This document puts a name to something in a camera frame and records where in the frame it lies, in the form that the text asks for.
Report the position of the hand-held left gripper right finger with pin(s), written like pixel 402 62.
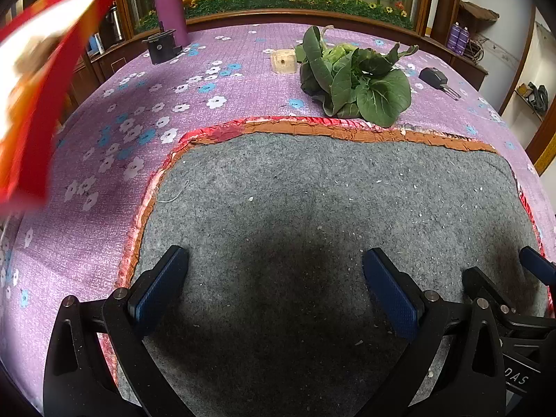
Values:
pixel 391 295

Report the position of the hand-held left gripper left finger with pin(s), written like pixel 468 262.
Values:
pixel 160 286

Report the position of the dark bag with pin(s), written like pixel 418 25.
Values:
pixel 536 95

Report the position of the green bok choy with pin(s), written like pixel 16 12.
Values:
pixel 360 82

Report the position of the blue box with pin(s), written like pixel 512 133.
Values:
pixel 95 43

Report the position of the grey felt mat red trim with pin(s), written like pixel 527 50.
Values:
pixel 325 173

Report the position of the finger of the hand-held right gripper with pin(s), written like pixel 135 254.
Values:
pixel 482 282
pixel 538 265

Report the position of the black mount block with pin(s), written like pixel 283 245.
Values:
pixel 160 47

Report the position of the black key fob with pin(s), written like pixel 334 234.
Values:
pixel 432 77

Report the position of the purple floral tablecloth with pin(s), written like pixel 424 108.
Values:
pixel 243 91

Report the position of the steel vacuum flask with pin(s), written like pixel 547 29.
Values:
pixel 114 24

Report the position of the purple thermos bottle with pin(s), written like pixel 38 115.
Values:
pixel 169 8

